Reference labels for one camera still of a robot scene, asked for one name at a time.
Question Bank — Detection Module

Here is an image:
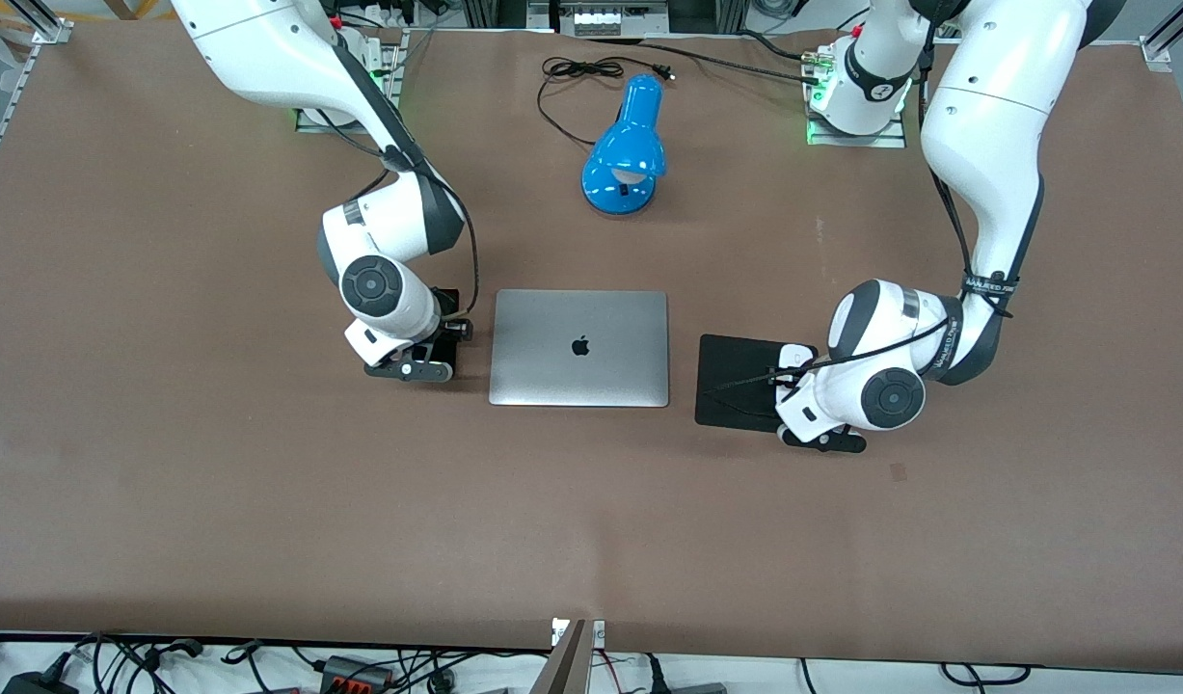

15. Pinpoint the black power adapter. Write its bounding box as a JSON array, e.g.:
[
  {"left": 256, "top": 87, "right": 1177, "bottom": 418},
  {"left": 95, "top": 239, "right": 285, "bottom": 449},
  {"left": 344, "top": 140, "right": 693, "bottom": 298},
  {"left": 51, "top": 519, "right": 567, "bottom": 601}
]
[{"left": 1, "top": 669, "right": 79, "bottom": 694}]

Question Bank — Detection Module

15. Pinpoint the black lamp power cord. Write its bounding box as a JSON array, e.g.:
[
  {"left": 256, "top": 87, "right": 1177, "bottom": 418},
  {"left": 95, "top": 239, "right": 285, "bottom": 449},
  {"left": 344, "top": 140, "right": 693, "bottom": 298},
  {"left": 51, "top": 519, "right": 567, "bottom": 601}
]
[{"left": 536, "top": 56, "right": 676, "bottom": 147}]

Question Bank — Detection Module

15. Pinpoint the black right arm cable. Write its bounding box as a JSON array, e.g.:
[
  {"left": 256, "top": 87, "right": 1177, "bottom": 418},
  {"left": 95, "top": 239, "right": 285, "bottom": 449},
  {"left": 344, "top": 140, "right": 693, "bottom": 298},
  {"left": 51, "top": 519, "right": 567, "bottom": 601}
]
[{"left": 326, "top": 96, "right": 481, "bottom": 324}]

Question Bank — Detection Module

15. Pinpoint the thick black cable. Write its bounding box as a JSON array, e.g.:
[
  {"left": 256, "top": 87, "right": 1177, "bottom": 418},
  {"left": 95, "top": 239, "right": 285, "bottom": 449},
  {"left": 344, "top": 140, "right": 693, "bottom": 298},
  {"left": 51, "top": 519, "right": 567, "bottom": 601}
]
[{"left": 591, "top": 37, "right": 823, "bottom": 86}]

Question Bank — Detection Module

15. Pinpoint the silver laptop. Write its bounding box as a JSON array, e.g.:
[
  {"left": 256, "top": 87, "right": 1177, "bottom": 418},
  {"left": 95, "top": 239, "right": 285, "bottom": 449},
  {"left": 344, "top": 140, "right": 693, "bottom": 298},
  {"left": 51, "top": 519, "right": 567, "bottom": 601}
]
[{"left": 488, "top": 289, "right": 670, "bottom": 409}]

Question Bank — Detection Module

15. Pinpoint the aluminium camera post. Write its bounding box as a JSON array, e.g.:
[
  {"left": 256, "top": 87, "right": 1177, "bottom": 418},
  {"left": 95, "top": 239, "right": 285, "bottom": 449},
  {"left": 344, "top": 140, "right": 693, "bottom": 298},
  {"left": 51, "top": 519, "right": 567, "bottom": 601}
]
[{"left": 547, "top": 618, "right": 606, "bottom": 694}]

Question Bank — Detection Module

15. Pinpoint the grey power strip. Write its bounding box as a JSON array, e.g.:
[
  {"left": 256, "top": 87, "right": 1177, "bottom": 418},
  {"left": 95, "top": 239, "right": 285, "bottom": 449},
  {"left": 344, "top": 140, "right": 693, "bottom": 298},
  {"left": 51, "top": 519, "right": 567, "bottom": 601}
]
[{"left": 559, "top": 0, "right": 669, "bottom": 38}]

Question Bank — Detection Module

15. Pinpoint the black velcro strap white print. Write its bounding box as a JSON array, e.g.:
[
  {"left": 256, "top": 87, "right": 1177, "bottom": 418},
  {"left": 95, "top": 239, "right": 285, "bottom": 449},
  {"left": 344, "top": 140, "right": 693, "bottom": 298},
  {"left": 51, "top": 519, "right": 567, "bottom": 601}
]
[
  {"left": 933, "top": 307, "right": 966, "bottom": 375},
  {"left": 959, "top": 273, "right": 1021, "bottom": 319}
]

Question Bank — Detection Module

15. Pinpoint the black orange power strip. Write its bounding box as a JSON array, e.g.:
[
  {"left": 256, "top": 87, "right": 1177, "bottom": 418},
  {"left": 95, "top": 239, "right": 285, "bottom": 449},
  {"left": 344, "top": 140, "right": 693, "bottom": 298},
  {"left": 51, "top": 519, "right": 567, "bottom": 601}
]
[{"left": 319, "top": 655, "right": 396, "bottom": 694}]

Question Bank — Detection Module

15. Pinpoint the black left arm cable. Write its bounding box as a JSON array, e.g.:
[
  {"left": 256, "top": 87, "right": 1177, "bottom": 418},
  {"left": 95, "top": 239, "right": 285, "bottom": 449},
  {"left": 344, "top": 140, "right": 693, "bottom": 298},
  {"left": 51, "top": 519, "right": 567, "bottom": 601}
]
[{"left": 707, "top": 19, "right": 1016, "bottom": 396}]

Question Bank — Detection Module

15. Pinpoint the blue desk lamp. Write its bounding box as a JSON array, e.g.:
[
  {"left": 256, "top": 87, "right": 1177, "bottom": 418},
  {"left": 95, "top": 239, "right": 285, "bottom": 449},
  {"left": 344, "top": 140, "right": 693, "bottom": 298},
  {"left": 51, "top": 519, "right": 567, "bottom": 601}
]
[{"left": 580, "top": 74, "right": 667, "bottom": 217}]

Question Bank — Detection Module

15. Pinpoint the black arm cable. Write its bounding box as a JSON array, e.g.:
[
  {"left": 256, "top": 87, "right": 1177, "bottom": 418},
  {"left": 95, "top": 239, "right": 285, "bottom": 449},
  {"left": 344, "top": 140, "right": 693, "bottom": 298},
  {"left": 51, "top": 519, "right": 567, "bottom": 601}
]
[
  {"left": 326, "top": 96, "right": 481, "bottom": 324},
  {"left": 707, "top": 19, "right": 1016, "bottom": 396}
]

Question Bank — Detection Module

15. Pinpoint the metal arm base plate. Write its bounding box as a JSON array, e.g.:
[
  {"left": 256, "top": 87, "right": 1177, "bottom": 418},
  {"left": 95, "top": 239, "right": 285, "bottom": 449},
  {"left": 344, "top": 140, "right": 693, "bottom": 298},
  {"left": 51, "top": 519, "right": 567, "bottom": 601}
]
[
  {"left": 806, "top": 43, "right": 907, "bottom": 148},
  {"left": 295, "top": 29, "right": 400, "bottom": 134}
]

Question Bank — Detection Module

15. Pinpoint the black mouse pad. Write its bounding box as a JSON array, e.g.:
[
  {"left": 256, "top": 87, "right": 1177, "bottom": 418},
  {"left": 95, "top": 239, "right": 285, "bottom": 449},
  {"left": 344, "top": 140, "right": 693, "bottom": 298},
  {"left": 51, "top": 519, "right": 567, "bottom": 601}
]
[{"left": 694, "top": 334, "right": 820, "bottom": 432}]

